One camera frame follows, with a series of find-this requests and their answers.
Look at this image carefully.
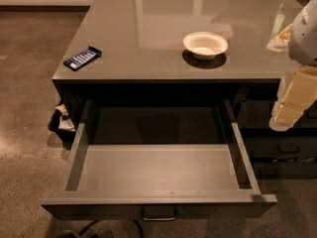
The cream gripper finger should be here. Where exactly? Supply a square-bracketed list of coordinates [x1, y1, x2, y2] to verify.
[267, 24, 292, 53]
[268, 66, 317, 132]

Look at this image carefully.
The grey top drawer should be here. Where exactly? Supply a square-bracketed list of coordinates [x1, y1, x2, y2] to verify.
[42, 101, 277, 221]

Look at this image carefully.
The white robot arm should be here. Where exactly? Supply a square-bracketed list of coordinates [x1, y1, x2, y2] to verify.
[267, 0, 317, 132]

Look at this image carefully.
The right middle drawer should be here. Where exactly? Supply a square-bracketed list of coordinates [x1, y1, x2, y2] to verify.
[245, 137, 317, 159]

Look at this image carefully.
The right bottom drawer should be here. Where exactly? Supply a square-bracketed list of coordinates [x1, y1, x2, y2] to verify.
[253, 162, 317, 179]

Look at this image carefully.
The dark grey drawer cabinet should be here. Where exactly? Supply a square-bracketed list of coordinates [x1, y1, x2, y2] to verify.
[52, 0, 317, 180]

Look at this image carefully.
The white bowl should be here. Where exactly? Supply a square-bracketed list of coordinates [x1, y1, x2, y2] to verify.
[183, 32, 228, 60]

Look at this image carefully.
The black trash bin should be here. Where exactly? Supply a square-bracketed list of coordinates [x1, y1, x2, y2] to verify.
[48, 103, 76, 142]

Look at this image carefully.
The black floor cable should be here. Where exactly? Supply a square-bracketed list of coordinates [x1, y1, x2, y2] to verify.
[55, 219, 145, 238]

